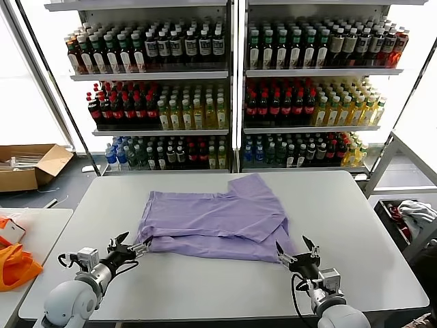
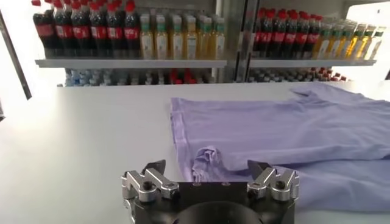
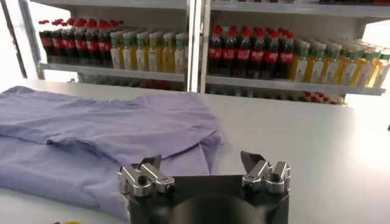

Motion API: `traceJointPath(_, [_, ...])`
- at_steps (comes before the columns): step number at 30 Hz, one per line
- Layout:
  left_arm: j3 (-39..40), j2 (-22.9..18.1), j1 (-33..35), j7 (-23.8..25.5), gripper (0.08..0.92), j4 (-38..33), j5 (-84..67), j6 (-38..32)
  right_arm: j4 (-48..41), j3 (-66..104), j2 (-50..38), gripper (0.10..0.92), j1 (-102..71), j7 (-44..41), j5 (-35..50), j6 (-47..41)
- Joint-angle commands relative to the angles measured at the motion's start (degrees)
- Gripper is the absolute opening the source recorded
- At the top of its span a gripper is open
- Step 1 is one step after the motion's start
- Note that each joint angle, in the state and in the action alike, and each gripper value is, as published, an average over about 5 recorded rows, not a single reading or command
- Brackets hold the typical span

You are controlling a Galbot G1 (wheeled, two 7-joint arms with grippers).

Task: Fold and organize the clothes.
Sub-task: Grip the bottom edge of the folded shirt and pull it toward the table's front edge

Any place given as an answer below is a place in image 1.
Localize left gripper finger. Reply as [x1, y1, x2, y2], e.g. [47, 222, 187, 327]
[129, 240, 152, 256]
[108, 232, 130, 249]

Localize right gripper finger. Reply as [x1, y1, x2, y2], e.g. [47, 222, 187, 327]
[302, 235, 322, 259]
[275, 241, 298, 271]

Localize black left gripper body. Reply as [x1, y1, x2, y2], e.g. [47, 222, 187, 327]
[98, 243, 137, 274]

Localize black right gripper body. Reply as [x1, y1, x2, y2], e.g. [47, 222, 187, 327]
[290, 253, 322, 282]

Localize purple t-shirt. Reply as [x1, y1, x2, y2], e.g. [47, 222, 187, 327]
[136, 173, 298, 264]

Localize black plastic crate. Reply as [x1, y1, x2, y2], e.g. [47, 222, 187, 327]
[373, 199, 437, 254]

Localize red garment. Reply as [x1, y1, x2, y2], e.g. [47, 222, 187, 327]
[389, 203, 412, 242]

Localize white and orange carton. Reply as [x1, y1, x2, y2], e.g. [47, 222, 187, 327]
[0, 217, 27, 243]

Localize orange fabric bag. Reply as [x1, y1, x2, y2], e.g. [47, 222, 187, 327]
[0, 235, 44, 292]

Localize white crumpled garment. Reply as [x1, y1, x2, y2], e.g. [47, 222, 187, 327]
[397, 200, 437, 240]

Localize clear plastic bag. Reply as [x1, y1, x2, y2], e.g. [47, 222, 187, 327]
[0, 210, 23, 223]

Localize open cardboard box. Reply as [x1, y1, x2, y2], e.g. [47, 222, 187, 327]
[0, 143, 75, 193]

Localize white packing strips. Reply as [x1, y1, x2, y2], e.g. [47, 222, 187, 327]
[0, 153, 47, 170]

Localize grey metal shelf unit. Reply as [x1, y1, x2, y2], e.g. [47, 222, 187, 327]
[44, 0, 237, 177]
[238, 0, 406, 175]

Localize dark tea bottle green band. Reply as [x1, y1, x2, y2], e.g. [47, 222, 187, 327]
[248, 29, 262, 70]
[131, 32, 147, 73]
[262, 29, 276, 70]
[289, 29, 303, 70]
[90, 33, 106, 74]
[104, 33, 119, 74]
[302, 29, 317, 69]
[77, 35, 93, 74]
[315, 29, 330, 68]
[275, 29, 290, 70]
[117, 33, 133, 74]

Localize reddish tea bottle white label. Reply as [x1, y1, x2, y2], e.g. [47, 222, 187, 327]
[67, 33, 80, 75]

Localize dark bottle white square label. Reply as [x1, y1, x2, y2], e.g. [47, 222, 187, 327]
[197, 29, 212, 64]
[212, 29, 226, 64]
[357, 28, 372, 66]
[184, 30, 199, 64]
[169, 30, 184, 65]
[370, 29, 385, 66]
[382, 29, 397, 66]
[158, 31, 171, 65]
[145, 31, 160, 66]

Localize dark bottle beige label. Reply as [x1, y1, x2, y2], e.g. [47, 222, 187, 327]
[330, 27, 345, 68]
[343, 28, 358, 67]

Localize red drink bottle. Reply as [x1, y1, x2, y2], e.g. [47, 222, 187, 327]
[394, 29, 410, 68]

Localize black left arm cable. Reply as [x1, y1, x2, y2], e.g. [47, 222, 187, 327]
[112, 260, 139, 275]

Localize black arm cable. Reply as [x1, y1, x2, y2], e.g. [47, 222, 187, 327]
[290, 273, 320, 328]
[112, 260, 139, 275]

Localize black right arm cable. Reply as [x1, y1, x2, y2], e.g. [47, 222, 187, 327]
[290, 273, 320, 328]

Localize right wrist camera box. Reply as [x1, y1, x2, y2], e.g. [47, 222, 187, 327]
[318, 268, 344, 297]

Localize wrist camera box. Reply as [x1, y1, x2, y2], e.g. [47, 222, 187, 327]
[66, 248, 100, 274]
[318, 268, 344, 297]

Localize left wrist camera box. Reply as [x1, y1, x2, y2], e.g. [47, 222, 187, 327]
[66, 248, 100, 274]

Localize grey metal frame cart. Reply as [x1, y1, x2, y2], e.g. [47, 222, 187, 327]
[363, 128, 437, 264]

